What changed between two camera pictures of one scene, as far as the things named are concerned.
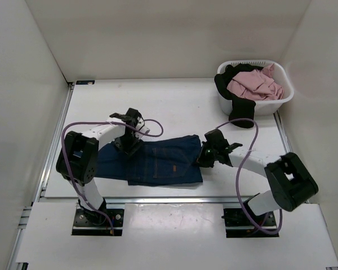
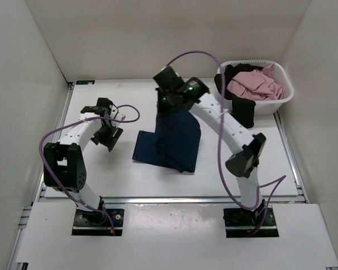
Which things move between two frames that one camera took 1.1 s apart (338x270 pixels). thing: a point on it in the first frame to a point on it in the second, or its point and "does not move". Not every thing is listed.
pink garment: x=257 y=85 does not move
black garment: x=241 y=108 does not move
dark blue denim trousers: x=172 y=160 to x=174 y=144
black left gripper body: x=126 y=143 to x=105 y=134
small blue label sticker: x=84 y=82 does not move
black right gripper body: x=207 y=156 to x=165 y=104
